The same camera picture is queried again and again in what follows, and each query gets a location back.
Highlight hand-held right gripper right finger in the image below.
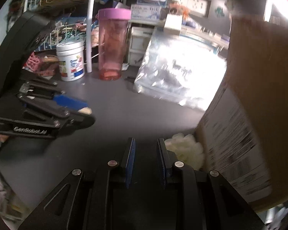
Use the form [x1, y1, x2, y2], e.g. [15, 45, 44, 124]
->
[157, 138, 270, 230]

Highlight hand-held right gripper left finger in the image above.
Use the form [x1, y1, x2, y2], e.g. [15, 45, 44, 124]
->
[18, 138, 136, 230]

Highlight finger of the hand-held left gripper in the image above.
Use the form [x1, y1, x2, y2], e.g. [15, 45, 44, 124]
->
[20, 77, 90, 109]
[17, 95, 97, 135]

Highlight white plush flower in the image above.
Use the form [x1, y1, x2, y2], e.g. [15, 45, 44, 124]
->
[164, 133, 204, 170]

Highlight brown cardboard box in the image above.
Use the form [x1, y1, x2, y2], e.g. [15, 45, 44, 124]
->
[194, 14, 288, 212]

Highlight pink hair claw clip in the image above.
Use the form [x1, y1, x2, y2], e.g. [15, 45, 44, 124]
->
[24, 53, 41, 71]

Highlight white labelled jar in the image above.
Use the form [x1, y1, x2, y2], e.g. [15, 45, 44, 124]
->
[56, 39, 85, 82]

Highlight blue printed boxes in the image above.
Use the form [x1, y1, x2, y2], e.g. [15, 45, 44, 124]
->
[36, 17, 99, 52]

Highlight pink tumbler with purple lid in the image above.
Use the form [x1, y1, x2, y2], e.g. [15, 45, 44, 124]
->
[98, 8, 132, 81]

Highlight white drawer unit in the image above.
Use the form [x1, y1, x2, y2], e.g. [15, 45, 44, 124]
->
[128, 26, 151, 65]

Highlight clear plastic package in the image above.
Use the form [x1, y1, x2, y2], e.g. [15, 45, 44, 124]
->
[133, 29, 228, 112]

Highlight white labelled box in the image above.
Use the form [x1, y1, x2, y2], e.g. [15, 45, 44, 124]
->
[131, 4, 162, 20]

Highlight white desk riser shelf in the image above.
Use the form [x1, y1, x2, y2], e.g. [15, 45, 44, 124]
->
[128, 19, 231, 51]

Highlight orange-haired figurines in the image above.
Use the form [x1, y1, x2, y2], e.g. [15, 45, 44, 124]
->
[169, 2, 190, 20]

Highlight white wire rack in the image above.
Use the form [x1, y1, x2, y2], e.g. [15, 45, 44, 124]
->
[24, 0, 130, 73]

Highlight white wall outlet panel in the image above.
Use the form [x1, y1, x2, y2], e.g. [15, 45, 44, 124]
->
[171, 0, 212, 17]

